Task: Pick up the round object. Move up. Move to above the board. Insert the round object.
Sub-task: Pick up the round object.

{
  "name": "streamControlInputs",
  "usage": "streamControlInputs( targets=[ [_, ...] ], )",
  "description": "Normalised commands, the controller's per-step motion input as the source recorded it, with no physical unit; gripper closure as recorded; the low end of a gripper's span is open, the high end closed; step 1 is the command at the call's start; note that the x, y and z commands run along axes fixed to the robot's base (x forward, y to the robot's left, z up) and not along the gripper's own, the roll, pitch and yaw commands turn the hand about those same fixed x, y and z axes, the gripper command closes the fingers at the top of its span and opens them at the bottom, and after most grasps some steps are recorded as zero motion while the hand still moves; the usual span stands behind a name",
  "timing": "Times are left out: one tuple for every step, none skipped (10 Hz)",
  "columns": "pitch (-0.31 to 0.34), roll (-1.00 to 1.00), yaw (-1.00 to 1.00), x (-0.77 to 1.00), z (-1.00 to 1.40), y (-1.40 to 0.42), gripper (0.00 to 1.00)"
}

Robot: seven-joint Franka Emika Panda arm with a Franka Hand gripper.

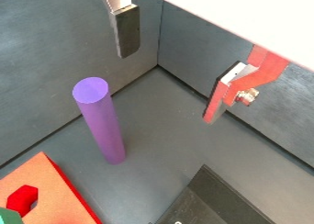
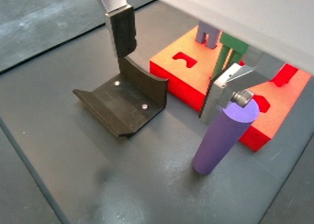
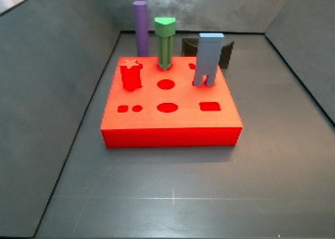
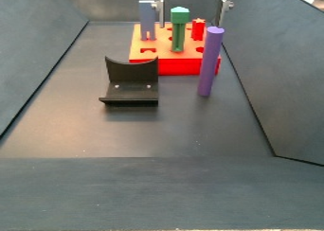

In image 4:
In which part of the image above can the red peg board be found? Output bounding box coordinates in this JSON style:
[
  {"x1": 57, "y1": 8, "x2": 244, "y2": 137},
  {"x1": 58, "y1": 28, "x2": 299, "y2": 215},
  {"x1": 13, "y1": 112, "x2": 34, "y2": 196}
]
[{"x1": 128, "y1": 23, "x2": 204, "y2": 76}]

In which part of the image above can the red star peg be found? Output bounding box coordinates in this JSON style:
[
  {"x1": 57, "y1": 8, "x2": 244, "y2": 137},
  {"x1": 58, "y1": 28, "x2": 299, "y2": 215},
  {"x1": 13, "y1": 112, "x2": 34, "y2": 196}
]
[{"x1": 191, "y1": 18, "x2": 204, "y2": 41}]

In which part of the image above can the black curved holder stand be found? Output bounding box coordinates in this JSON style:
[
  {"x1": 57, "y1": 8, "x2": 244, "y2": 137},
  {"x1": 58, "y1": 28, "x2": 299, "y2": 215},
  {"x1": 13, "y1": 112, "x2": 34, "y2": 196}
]
[{"x1": 98, "y1": 58, "x2": 159, "y2": 106}]

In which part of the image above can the grey-blue rectangular peg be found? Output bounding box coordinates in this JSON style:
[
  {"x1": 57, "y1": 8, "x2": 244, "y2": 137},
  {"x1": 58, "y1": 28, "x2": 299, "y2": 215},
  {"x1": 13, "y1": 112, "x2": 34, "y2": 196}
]
[{"x1": 137, "y1": 0, "x2": 155, "y2": 41}]

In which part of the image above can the purple round cylinder peg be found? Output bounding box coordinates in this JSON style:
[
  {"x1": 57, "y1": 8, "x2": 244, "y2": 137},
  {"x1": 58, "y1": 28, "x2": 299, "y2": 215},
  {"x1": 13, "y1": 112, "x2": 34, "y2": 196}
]
[{"x1": 196, "y1": 27, "x2": 223, "y2": 97}]

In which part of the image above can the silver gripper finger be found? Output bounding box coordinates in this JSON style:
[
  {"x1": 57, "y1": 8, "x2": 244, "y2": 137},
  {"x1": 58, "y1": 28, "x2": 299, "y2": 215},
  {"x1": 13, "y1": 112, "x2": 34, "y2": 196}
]
[
  {"x1": 151, "y1": 0, "x2": 164, "y2": 28},
  {"x1": 215, "y1": 0, "x2": 232, "y2": 27}
]

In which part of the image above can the green pentagon peg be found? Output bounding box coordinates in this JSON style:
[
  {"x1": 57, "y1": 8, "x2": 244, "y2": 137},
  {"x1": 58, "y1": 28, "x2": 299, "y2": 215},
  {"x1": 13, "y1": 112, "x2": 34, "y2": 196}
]
[{"x1": 171, "y1": 7, "x2": 189, "y2": 52}]

